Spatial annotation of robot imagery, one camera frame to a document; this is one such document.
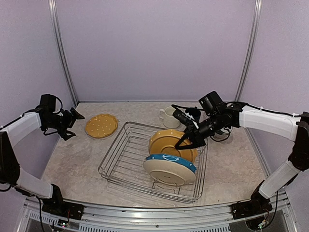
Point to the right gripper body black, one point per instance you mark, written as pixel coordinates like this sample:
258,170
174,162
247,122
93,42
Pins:
200,138

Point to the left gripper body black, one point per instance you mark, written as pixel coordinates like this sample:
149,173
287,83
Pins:
64,123

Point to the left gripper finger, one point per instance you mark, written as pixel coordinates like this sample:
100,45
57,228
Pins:
75,116
67,135

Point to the white blue-rimmed bowl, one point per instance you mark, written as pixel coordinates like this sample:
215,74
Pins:
221,134

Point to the dark blue mug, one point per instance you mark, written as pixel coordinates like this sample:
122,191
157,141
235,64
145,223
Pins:
194,112

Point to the white ribbed mug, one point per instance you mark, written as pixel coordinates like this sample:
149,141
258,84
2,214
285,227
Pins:
169,121

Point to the yellow oval dish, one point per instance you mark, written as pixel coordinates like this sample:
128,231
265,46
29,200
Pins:
164,142
101,126

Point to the blue oval dish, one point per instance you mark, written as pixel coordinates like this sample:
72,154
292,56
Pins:
172,158

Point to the cream plate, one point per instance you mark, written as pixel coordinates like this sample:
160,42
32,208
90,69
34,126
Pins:
169,173

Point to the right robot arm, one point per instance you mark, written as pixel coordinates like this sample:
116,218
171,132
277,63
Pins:
237,114

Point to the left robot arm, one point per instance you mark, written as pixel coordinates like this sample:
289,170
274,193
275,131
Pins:
19,140

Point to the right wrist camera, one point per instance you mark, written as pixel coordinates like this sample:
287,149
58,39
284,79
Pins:
185,118

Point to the wire dish rack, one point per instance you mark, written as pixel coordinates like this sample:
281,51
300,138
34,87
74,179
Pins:
129,163

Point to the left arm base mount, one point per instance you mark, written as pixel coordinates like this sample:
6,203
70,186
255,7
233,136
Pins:
62,207

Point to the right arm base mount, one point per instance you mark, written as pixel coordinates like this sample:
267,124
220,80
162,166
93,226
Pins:
251,207

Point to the left frame post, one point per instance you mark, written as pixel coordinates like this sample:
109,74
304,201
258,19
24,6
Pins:
61,51

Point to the frame post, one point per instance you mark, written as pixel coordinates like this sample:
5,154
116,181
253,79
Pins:
61,51
250,49

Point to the right frame post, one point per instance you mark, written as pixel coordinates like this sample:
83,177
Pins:
250,49

